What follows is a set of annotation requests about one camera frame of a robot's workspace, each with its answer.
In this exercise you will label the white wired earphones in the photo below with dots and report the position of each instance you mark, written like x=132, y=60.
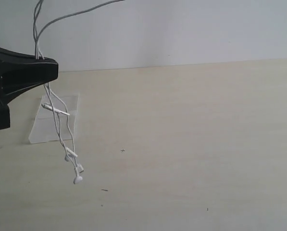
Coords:
x=70, y=155

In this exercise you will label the clear plastic storage box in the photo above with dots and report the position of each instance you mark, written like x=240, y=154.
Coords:
x=44, y=129

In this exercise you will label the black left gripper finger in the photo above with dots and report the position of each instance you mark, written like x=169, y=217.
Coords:
x=22, y=72

